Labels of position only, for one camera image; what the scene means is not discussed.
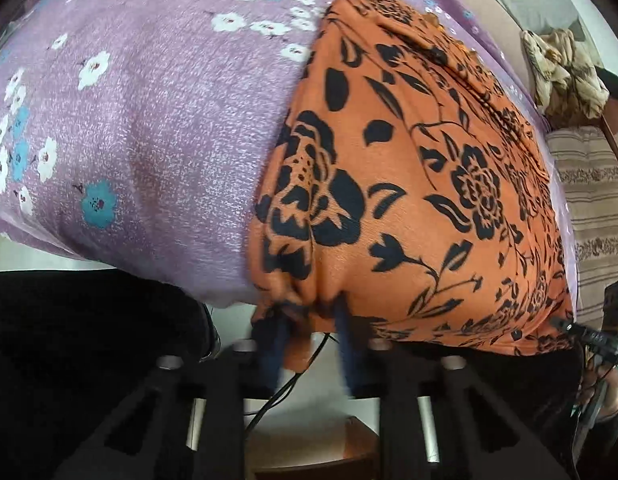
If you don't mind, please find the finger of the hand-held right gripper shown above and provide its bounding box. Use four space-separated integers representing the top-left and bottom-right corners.
551 316 618 367

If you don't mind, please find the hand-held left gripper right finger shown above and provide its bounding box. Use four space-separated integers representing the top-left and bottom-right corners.
336 305 576 480

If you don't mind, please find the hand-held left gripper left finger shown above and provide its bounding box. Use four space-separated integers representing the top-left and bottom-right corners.
54 317 296 480

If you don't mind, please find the orange black floral garment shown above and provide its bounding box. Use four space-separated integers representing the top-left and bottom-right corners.
248 0 576 372

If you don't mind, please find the person's right hand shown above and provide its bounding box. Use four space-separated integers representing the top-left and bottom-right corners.
579 360 618 418

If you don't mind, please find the striped beige cushion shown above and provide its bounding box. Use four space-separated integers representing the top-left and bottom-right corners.
545 126 618 333

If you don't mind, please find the person's black clothing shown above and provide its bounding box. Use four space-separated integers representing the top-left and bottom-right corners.
0 271 590 480

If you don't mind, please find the small black cloth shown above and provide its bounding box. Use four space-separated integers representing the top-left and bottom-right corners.
595 67 618 120

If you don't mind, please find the cream floral crumpled cloth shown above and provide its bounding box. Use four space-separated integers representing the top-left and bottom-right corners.
520 27 611 120

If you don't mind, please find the purple floral bedsheet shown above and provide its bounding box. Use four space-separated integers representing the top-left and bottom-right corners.
0 0 579 311

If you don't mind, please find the beige mattress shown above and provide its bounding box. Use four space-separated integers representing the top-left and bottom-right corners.
419 0 545 121

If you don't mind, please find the black cable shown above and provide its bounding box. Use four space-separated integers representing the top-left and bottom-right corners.
243 331 341 433

